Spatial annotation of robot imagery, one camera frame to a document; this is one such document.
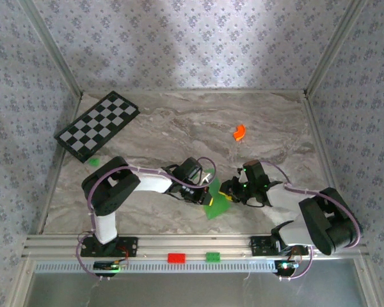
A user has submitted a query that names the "green cloth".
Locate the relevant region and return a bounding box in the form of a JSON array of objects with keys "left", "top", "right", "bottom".
[{"left": 202, "top": 168, "right": 232, "bottom": 221}]

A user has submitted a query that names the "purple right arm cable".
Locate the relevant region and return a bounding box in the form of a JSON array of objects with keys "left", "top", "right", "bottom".
[{"left": 260, "top": 161, "right": 362, "bottom": 283}]

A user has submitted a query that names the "orange curved plastic piece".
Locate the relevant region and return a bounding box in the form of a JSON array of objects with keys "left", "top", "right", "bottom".
[{"left": 232, "top": 123, "right": 246, "bottom": 142}]

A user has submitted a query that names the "black grey checkerboard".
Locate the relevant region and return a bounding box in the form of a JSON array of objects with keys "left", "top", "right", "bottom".
[{"left": 53, "top": 90, "right": 141, "bottom": 164}]

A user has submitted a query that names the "grey slotted cable duct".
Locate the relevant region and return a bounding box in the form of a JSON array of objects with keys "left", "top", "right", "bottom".
[{"left": 33, "top": 259, "right": 278, "bottom": 274}]

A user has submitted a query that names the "grey metal panel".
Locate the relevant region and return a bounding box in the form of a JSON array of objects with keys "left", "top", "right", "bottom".
[{"left": 28, "top": 273, "right": 365, "bottom": 307}]

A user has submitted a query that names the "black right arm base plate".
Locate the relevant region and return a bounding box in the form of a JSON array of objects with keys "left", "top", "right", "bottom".
[{"left": 250, "top": 235, "right": 309, "bottom": 256}]

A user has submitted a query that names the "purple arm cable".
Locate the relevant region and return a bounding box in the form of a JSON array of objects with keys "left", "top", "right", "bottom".
[
  {"left": 260, "top": 161, "right": 362, "bottom": 283},
  {"left": 76, "top": 156, "right": 217, "bottom": 283}
]

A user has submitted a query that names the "aluminium frame bar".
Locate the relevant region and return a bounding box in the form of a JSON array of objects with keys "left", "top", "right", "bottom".
[
  {"left": 302, "top": 95, "right": 353, "bottom": 233},
  {"left": 303, "top": 0, "right": 369, "bottom": 97},
  {"left": 19, "top": 0, "right": 84, "bottom": 98},
  {"left": 83, "top": 89, "right": 307, "bottom": 95}
]

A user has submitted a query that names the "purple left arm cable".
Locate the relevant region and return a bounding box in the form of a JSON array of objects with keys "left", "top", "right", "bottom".
[{"left": 76, "top": 156, "right": 217, "bottom": 283}]

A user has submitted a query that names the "long aluminium mounting rail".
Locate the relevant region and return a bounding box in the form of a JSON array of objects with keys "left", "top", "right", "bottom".
[{"left": 22, "top": 234, "right": 369, "bottom": 258}]

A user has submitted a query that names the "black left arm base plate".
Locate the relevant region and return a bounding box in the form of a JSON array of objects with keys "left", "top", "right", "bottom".
[{"left": 80, "top": 236, "right": 138, "bottom": 258}]

